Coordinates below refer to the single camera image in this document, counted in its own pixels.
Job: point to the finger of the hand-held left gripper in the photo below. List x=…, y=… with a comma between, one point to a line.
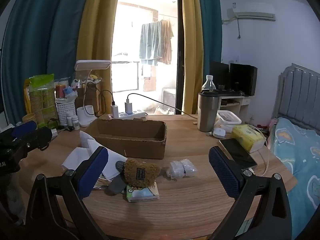
x=25, y=128
x=37, y=137

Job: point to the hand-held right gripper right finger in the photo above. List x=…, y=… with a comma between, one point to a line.
x=223, y=172

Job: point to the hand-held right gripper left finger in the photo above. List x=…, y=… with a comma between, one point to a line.
x=93, y=172

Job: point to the cotton swab pack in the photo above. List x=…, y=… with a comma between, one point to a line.
x=103, y=182

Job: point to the white sheet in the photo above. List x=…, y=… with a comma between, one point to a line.
x=73, y=158
x=112, y=162

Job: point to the dark grey sock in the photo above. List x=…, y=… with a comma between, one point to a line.
x=117, y=186

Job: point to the white plastic-wrapped roll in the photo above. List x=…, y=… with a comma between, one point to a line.
x=180, y=168

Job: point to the brown plush toy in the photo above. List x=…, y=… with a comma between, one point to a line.
x=140, y=172

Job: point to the cardboard box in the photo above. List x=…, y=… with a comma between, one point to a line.
x=140, y=147

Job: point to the cartoon print tissue pack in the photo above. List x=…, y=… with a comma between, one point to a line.
x=142, y=195

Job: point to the brown paper cup stack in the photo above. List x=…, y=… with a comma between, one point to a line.
x=28, y=118

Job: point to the black smartphone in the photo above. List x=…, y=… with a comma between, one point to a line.
x=237, y=152

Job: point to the green bag of paper cups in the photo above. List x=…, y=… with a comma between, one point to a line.
x=42, y=97

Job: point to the white pill bottle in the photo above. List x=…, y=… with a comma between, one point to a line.
x=69, y=120
x=76, y=123

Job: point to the white round device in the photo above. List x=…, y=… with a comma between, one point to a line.
x=219, y=132

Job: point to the white plastic basket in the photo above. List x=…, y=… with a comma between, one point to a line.
x=66, y=108

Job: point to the yellow tissue pack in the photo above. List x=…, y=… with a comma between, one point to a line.
x=247, y=137

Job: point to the red can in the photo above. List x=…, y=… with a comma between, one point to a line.
x=60, y=91

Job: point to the white food container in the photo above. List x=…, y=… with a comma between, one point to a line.
x=228, y=118

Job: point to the blue white packet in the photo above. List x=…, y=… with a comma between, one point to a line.
x=70, y=92

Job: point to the brown paper bag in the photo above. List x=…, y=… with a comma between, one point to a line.
x=81, y=97

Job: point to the steel tumbler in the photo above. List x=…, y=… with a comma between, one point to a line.
x=208, y=112

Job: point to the white power strip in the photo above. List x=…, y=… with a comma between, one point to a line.
x=135, y=115

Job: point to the blue printed blanket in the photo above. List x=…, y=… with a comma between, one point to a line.
x=295, y=160

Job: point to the white computer desk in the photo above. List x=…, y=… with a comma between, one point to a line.
x=236, y=101

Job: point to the white blue charger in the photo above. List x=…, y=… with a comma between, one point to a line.
x=129, y=107

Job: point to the plastic-wrapped plush toys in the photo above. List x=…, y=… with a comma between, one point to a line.
x=92, y=80

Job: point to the clear water bottle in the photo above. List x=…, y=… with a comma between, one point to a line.
x=208, y=83

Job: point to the white desk lamp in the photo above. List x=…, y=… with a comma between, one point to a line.
x=92, y=65

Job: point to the white outdoor appliance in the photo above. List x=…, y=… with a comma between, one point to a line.
x=169, y=97

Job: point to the black monitor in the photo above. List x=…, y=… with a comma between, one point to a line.
x=218, y=75
x=243, y=78

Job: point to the teal curtain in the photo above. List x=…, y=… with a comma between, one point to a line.
x=211, y=30
x=45, y=30

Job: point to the grey bed headboard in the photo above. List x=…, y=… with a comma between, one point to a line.
x=297, y=95

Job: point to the yellow curtain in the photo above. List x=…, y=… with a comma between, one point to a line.
x=192, y=42
x=97, y=30

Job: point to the tan shirt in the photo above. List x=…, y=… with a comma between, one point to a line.
x=167, y=45

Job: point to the pale green towel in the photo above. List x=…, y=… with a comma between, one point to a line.
x=150, y=42

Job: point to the white air conditioner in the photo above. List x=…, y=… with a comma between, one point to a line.
x=252, y=11

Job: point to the white wall socket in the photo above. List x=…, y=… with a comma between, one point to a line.
x=236, y=59

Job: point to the black door frame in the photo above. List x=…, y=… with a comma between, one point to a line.
x=180, y=55

